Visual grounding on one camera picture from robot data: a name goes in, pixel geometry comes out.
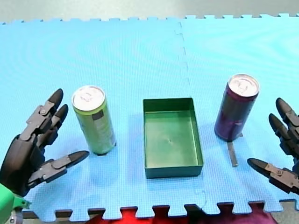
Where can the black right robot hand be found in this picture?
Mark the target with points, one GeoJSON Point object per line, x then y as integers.
{"type": "Point", "coordinates": [286, 137]}

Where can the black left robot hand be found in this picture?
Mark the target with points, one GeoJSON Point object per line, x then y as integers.
{"type": "Point", "coordinates": [25, 149]}

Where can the dark purple drink can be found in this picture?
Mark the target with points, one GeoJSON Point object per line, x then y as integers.
{"type": "Point", "coordinates": [233, 112]}

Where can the green drink can dark band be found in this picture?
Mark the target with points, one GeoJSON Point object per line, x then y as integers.
{"type": "Point", "coordinates": [97, 123]}

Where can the shallow green tray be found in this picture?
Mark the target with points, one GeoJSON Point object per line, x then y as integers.
{"type": "Point", "coordinates": [171, 140]}

